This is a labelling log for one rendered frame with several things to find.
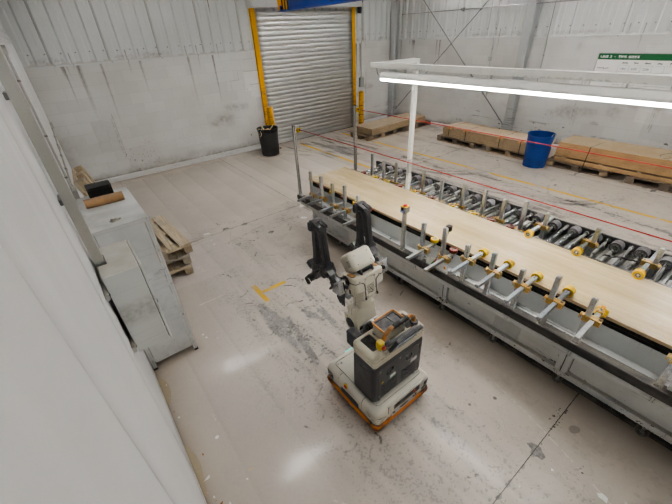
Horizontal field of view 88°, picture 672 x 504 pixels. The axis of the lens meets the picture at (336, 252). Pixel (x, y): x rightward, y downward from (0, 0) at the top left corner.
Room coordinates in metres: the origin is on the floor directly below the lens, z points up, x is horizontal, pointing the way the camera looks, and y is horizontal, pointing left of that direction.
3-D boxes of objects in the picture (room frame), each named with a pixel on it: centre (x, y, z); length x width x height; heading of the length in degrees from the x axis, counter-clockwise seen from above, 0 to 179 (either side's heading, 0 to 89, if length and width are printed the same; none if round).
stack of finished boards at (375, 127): (11.29, -1.95, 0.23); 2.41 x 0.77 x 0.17; 128
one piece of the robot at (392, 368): (1.89, -0.35, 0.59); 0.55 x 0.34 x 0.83; 126
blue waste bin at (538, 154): (7.48, -4.56, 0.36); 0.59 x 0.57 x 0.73; 126
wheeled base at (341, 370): (1.97, -0.30, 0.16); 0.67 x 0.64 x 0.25; 36
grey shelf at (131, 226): (2.79, 1.95, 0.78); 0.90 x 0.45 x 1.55; 36
